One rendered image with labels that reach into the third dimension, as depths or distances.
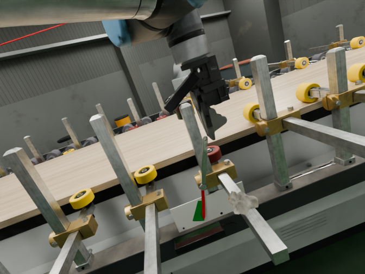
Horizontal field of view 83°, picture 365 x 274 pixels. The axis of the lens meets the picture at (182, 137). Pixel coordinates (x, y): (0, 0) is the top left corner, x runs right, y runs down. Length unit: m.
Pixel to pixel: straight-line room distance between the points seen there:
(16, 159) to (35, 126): 4.38
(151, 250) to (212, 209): 0.28
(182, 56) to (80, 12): 0.28
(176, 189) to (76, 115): 4.42
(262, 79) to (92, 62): 4.99
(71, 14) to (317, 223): 1.35
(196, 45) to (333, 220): 1.22
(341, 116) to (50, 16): 0.82
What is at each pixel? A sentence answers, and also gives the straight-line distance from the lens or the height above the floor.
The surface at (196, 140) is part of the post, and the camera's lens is 0.63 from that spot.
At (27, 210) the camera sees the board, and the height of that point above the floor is 0.90.
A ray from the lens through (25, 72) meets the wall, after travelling 5.21.
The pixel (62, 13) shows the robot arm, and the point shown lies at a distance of 0.26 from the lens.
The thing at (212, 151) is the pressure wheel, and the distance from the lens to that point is 0.73.
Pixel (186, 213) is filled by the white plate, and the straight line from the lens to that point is 0.73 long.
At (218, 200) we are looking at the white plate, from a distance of 0.74.
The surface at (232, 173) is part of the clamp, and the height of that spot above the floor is 0.84.
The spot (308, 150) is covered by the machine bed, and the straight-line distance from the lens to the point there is 1.13.
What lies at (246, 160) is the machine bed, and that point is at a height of 0.74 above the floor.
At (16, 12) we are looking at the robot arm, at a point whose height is 1.30.
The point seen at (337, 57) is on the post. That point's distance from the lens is 0.82.
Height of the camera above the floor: 1.21
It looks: 18 degrees down
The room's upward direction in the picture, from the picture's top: 20 degrees counter-clockwise
